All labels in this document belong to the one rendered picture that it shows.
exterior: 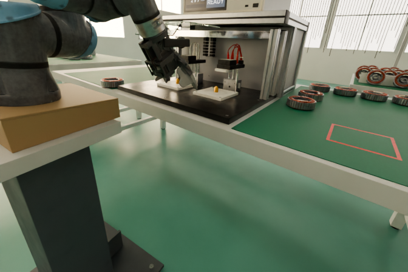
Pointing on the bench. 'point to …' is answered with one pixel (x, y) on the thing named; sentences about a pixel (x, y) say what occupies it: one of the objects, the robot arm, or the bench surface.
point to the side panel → (292, 61)
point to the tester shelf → (246, 19)
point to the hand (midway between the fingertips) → (182, 85)
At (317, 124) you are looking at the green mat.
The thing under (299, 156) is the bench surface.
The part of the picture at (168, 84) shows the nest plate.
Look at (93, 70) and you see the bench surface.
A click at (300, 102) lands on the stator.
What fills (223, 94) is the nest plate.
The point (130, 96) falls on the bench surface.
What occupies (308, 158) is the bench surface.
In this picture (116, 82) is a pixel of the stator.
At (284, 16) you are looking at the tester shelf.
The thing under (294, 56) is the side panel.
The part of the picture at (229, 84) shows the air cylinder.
